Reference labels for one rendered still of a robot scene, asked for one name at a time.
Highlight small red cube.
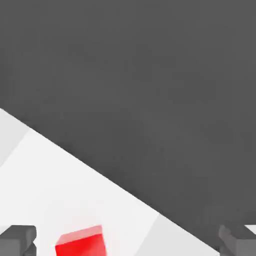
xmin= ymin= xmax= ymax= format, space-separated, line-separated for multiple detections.
xmin=54 ymin=224 xmax=108 ymax=256

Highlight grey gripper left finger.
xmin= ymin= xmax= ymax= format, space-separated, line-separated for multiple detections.
xmin=0 ymin=224 xmax=38 ymax=256

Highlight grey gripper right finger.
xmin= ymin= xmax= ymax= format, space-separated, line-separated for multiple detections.
xmin=218 ymin=223 xmax=256 ymax=256

